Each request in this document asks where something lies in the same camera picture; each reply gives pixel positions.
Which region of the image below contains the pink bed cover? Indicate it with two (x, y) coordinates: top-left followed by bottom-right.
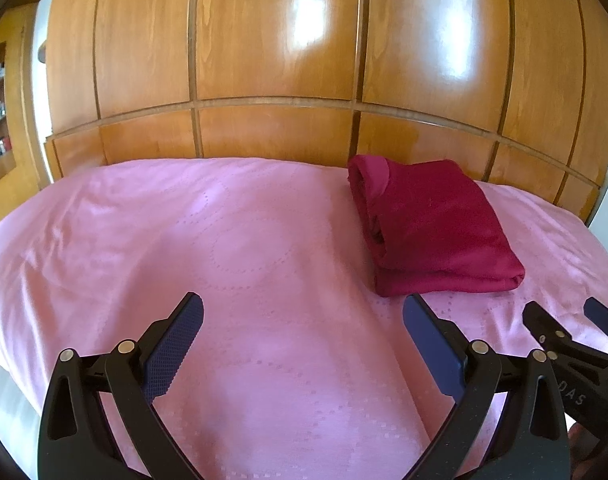
(0, 159), (608, 479)

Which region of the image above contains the dark red garment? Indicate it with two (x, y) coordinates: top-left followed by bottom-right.
(348, 155), (525, 297)

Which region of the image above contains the wooden shelf cabinet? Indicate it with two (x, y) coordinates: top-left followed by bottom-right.
(0, 3), (50, 220)

